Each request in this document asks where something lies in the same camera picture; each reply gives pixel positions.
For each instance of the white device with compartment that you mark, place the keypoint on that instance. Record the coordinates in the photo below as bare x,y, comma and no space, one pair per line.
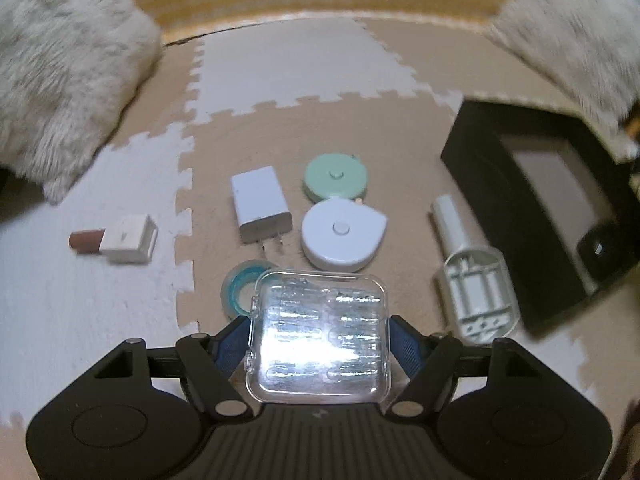
475,290

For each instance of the clear plastic case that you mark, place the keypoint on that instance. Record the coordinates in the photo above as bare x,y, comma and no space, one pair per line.
320,330

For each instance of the clear tape roll teal core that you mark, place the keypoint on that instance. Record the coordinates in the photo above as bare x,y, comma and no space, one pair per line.
234,291

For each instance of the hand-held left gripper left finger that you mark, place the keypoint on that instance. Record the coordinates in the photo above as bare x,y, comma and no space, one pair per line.
232,346

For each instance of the black rounded device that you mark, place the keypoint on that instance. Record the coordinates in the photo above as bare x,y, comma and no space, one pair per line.
600,251

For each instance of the black cardboard box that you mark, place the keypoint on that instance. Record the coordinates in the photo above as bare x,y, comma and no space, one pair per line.
480,160

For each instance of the beige white foam puzzle mat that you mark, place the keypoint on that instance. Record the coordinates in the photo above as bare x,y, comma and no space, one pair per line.
300,85

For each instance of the white charger adapter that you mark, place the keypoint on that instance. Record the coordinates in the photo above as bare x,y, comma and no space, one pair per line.
260,200

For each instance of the green round tape measure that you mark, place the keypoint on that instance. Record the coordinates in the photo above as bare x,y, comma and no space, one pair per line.
335,176

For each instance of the brown lipstick with white cap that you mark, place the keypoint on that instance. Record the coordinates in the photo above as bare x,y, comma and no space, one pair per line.
125,237

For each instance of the fluffy cream cushion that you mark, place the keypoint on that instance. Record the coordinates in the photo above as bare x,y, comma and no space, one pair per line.
575,45
65,75

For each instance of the white round tape measure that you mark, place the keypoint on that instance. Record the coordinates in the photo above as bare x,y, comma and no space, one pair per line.
340,240

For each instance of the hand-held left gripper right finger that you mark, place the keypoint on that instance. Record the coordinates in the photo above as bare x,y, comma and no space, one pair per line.
405,348

